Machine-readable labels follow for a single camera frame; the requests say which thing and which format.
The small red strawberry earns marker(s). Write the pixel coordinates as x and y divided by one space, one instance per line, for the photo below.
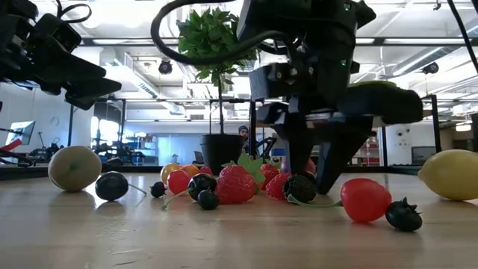
276 187

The red cherry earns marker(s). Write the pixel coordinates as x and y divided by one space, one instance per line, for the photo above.
178 182
365 200

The bright wall lamp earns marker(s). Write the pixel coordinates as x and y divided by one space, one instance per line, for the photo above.
463 127

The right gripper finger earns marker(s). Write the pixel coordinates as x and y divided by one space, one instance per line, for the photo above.
340 157
298 149

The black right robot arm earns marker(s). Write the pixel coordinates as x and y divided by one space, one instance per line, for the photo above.
298 18

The dark cherry green stem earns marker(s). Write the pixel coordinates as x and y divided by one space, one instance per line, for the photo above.
203 183
111 186

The green plastic colander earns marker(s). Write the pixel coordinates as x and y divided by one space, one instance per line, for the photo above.
373 83

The wooden shelf black metal legs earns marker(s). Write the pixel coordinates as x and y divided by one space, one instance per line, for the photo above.
435 123

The dark blackberry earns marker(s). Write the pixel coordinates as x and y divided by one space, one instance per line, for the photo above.
300 188

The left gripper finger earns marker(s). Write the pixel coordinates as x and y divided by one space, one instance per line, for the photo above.
63 71
93 91

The dark computer monitor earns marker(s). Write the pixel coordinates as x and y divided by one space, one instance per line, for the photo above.
424 155

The black background robot arm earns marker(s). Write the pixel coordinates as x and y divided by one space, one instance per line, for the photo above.
267 143

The black ceiling spotlight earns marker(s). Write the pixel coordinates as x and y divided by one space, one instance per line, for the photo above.
431 68
165 66

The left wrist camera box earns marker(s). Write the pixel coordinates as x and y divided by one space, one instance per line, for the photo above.
65 35

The yellow orange pear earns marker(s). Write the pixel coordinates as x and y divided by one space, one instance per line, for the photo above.
167 170

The potted green plant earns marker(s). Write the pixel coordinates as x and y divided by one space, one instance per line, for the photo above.
220 153

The round wall clock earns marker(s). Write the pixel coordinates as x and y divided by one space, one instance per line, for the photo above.
55 121

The large strawberry green leaves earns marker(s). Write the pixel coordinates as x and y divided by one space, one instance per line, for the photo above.
235 185

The brown green kiwi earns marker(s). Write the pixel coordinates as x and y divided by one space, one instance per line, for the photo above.
74 168

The yellow plastic lemon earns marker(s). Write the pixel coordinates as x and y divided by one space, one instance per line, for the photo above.
452 173

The tilted computer monitor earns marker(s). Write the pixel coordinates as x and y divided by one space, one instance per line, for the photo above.
22 131

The red bar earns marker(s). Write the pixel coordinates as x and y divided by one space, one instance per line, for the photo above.
11 145

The small dark blueberry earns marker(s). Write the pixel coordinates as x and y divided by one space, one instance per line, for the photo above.
158 190
208 200
403 216

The red storage shelf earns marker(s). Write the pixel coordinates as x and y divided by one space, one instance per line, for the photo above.
371 153

